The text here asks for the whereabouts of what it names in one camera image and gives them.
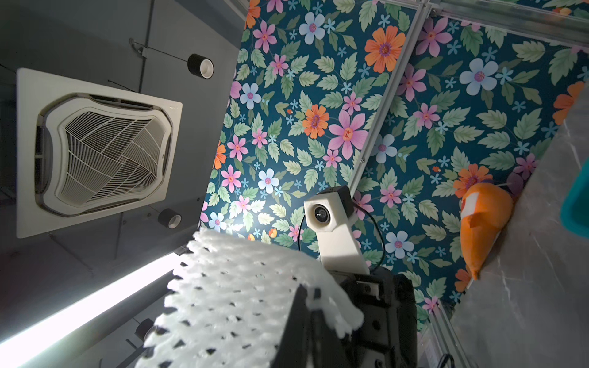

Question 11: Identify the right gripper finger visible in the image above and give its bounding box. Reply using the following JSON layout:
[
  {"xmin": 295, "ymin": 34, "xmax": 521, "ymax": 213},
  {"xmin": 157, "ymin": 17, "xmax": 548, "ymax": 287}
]
[{"xmin": 271, "ymin": 285, "xmax": 351, "ymax": 368}]

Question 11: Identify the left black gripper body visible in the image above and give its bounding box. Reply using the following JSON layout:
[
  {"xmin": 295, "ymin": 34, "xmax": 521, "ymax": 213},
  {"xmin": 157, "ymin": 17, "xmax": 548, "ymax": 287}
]
[{"xmin": 331, "ymin": 268, "xmax": 418, "ymax": 367}]

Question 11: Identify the white foam net sleeve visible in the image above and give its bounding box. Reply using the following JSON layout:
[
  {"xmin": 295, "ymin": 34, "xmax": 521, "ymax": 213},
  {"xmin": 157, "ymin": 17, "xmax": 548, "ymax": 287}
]
[{"xmin": 137, "ymin": 229, "xmax": 364, "ymax": 367}]

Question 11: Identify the orange clownfish plush toy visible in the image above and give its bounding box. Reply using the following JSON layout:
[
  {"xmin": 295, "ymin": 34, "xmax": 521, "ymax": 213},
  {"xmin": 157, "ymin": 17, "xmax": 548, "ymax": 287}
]
[{"xmin": 460, "ymin": 182, "xmax": 514, "ymax": 280}]

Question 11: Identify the teal plastic basket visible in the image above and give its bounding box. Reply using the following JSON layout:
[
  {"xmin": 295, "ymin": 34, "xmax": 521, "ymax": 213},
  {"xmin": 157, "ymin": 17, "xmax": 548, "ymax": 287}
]
[{"xmin": 560, "ymin": 160, "xmax": 589, "ymax": 239}]

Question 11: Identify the ceiling air conditioner vent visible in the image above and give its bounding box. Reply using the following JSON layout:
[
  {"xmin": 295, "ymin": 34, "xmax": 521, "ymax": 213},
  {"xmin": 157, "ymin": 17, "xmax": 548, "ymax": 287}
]
[{"xmin": 16, "ymin": 68, "xmax": 183, "ymax": 239}]

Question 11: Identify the black ceiling spotlight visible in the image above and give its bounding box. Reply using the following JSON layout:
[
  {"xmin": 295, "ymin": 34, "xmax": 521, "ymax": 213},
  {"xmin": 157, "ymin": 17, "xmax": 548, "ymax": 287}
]
[{"xmin": 187, "ymin": 54, "xmax": 214, "ymax": 80}]

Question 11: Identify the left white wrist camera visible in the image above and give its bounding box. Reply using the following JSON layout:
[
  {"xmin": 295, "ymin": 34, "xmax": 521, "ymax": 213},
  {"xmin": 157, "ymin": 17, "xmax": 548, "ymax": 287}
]
[{"xmin": 304, "ymin": 186, "xmax": 369, "ymax": 274}]

